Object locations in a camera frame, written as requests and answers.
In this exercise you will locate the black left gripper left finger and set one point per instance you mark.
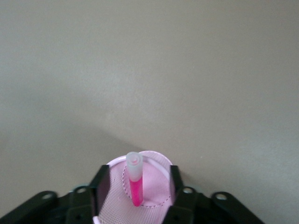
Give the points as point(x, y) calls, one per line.
point(101, 184)

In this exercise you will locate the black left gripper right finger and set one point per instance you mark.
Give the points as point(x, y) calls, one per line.
point(175, 182)

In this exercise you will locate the pink mesh cup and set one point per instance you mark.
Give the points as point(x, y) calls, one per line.
point(154, 184)

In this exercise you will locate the pink marker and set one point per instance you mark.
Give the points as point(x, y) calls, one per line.
point(136, 186)

